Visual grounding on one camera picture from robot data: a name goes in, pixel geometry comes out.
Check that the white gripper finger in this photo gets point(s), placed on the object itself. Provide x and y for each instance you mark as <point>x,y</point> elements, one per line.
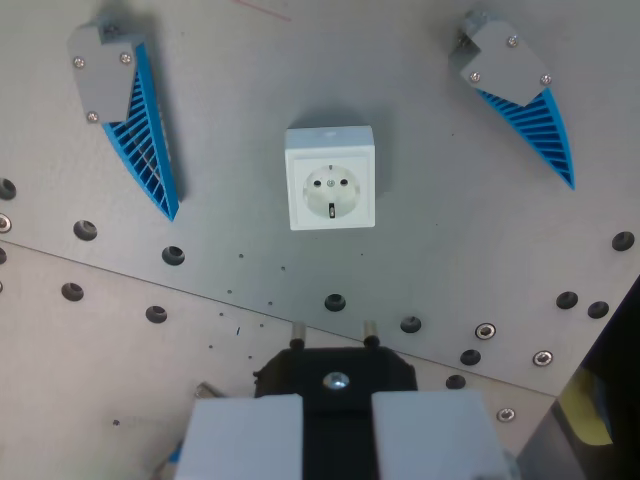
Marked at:
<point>240,440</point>
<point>435,435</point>

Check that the black two-pin power plug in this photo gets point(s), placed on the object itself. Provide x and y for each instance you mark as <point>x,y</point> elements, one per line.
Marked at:
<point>335,367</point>

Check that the silver hex socket bolt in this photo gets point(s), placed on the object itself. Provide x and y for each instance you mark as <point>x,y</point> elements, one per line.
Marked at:
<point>4,223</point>
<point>542,358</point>
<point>485,330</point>
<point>505,414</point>

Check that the blue ribbed grey-capped fin fixture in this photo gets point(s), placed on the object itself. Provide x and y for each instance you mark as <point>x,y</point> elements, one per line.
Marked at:
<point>107,85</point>
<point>510,65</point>

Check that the dark post with yellow mark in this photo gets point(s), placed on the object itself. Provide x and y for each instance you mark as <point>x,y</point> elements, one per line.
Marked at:
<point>595,400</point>

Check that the white wall socket box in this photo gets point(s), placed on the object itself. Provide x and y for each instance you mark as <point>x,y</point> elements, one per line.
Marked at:
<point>330,175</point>

